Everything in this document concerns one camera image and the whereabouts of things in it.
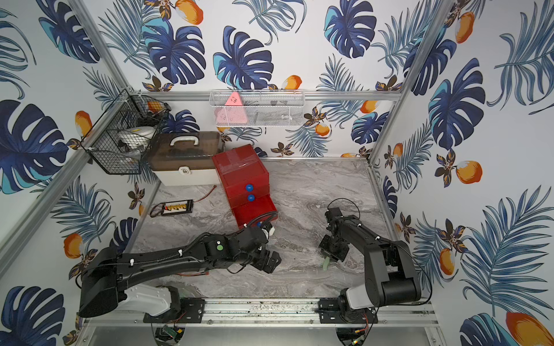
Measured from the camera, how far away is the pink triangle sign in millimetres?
900

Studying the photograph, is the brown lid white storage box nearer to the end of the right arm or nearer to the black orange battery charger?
the black orange battery charger

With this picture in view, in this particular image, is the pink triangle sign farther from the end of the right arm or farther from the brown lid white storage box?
the end of the right arm

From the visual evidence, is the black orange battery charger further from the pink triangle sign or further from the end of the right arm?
the end of the right arm

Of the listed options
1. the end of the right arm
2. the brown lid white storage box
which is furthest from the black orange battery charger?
the end of the right arm
